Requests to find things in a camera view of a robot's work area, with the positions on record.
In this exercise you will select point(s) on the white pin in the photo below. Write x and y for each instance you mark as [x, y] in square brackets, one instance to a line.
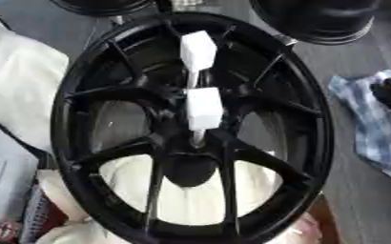
[198, 50]
[204, 109]

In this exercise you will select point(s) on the black spoked wheel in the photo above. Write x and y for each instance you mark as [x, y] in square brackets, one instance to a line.
[121, 95]

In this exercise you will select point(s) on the black round wheel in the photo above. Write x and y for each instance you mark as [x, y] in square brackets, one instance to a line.
[321, 19]
[101, 6]

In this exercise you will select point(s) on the white padding cloth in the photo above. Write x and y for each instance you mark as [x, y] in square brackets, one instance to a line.
[190, 197]

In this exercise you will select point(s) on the blue white checked cloth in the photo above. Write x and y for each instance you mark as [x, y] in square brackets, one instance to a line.
[371, 127]

